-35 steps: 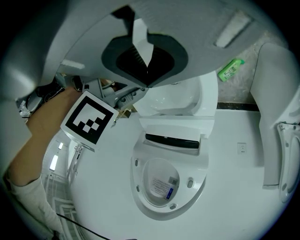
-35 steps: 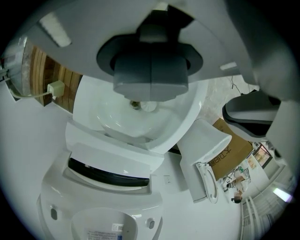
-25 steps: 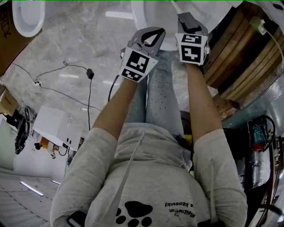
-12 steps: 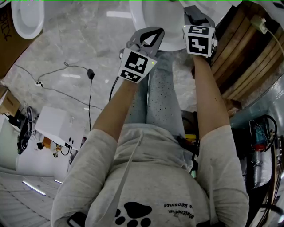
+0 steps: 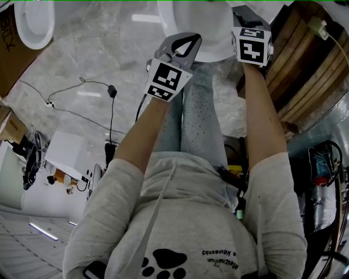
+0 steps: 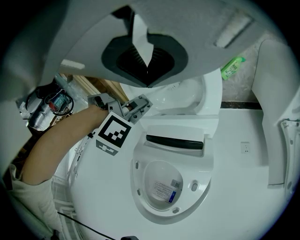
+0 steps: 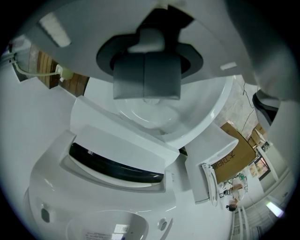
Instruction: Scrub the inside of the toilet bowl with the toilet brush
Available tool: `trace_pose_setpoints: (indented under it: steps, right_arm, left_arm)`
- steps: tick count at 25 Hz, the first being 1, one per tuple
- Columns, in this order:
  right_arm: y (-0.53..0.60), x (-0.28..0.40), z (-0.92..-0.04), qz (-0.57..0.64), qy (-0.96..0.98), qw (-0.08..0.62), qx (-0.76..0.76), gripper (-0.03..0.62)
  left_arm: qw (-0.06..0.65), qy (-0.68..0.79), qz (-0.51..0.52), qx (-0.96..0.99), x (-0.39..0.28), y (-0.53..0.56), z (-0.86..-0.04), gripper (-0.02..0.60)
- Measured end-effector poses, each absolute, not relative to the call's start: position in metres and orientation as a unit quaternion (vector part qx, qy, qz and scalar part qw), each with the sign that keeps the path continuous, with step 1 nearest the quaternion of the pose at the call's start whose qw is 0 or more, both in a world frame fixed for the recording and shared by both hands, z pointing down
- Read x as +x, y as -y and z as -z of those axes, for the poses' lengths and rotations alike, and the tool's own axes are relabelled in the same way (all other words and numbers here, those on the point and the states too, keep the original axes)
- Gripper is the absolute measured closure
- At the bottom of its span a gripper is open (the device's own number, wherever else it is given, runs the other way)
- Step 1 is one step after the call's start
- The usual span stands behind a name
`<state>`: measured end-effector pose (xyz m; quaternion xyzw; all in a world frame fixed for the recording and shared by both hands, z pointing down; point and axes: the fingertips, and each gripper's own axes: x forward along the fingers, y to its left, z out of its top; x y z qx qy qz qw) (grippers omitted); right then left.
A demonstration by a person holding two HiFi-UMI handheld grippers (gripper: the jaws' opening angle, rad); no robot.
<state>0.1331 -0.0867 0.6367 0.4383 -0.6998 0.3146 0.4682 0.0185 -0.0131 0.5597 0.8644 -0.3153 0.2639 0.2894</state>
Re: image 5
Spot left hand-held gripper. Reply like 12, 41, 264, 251
143, 32, 203, 103

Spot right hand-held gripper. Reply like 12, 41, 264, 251
231, 4, 274, 68

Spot white smart toilet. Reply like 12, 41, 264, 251
157, 0, 295, 63

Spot person's right forearm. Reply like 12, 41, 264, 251
242, 61, 287, 171

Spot person's left forearm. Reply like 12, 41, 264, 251
113, 96, 171, 175

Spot white toilet with round seat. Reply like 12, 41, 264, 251
14, 0, 92, 50

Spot stack of wooden planks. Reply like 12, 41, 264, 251
236, 1, 349, 123

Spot grey speckled trousers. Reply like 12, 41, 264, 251
154, 61, 228, 171

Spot white box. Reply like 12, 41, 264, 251
44, 130, 95, 182

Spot large brown cardboard box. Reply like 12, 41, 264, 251
0, 5, 54, 98

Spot grey paw print sweatshirt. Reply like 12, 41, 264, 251
62, 151, 308, 279

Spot small brown cardboard box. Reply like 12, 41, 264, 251
0, 105, 28, 144

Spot beige adapter with cord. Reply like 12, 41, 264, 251
308, 16, 349, 59

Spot grey metal duct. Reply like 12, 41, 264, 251
286, 89, 349, 159

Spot black floor cable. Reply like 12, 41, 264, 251
17, 77, 128, 136

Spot black cable coil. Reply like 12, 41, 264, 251
308, 140, 344, 187

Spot silver foil duct hose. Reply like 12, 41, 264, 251
310, 185, 338, 232

